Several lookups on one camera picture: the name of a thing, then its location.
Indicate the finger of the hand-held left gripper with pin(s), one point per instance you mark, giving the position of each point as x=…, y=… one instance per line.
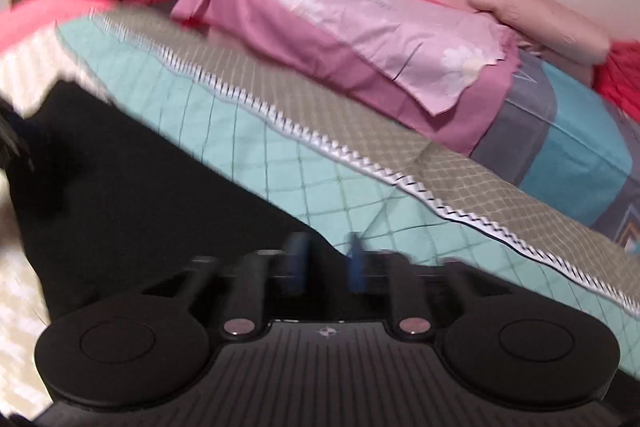
x=11, y=142

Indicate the black pants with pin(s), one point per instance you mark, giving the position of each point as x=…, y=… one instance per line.
x=150, y=207

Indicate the red knitted cloth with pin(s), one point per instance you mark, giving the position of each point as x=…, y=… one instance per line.
x=622, y=77

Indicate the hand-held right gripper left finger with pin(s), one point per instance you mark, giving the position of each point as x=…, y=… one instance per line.
x=296, y=264

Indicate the pink bed sheet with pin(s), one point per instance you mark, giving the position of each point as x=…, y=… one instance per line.
x=40, y=14

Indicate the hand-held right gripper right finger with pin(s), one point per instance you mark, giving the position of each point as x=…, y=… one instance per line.
x=357, y=264

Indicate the grey and teal pillow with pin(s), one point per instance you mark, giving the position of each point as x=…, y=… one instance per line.
x=565, y=142

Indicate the beige folded cushion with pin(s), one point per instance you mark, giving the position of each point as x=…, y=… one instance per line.
x=542, y=19

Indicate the teal and beige patterned quilt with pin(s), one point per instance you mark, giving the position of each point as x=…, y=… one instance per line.
x=350, y=187

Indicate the pink pillow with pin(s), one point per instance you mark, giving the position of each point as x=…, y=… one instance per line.
x=350, y=37

